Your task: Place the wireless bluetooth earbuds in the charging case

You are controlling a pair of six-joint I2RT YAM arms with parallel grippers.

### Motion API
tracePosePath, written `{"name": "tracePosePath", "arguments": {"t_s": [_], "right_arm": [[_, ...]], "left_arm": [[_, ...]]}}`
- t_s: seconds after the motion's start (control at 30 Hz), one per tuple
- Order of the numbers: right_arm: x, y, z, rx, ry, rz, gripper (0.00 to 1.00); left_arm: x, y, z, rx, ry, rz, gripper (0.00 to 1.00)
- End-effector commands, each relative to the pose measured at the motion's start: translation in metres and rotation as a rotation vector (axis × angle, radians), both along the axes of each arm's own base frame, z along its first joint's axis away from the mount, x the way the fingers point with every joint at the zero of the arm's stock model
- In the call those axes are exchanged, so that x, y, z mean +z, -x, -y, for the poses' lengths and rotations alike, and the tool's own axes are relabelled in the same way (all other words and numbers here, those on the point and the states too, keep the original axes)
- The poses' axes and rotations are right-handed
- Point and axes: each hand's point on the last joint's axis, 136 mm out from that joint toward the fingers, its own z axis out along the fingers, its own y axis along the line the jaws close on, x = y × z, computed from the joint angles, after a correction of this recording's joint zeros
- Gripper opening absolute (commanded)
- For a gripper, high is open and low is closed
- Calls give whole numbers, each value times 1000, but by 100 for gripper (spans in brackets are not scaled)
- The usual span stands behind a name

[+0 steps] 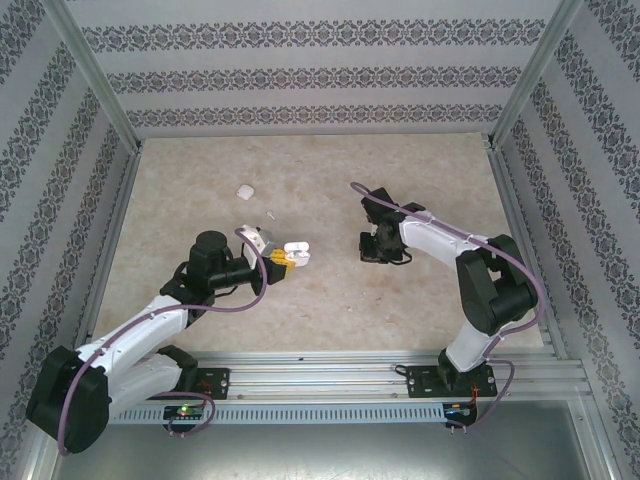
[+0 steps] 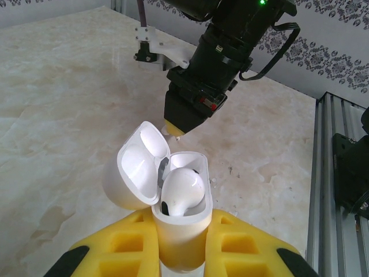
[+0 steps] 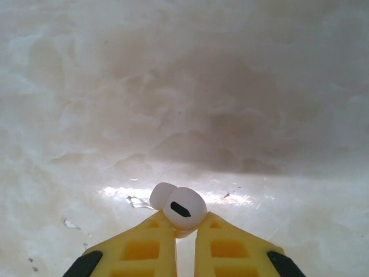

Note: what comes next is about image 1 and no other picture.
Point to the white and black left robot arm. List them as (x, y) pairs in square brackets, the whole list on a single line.
[(145, 332)]

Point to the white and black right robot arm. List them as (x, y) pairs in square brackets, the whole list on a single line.
[(435, 240)]

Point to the small white closed case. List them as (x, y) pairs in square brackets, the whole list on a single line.
[(245, 192)]

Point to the aluminium frame post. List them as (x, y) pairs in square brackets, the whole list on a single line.
[(536, 70), (94, 70)]

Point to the small circuit board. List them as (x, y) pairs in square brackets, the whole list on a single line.
[(457, 410), (182, 412)]

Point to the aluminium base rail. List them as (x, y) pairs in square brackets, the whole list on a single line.
[(320, 375)]

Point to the white earbud charging case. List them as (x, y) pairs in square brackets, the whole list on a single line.
[(296, 251)]

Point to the aluminium side rail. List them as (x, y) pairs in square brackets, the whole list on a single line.
[(121, 200), (511, 200)]

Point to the grey metal sheet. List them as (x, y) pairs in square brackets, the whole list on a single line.
[(320, 450)]

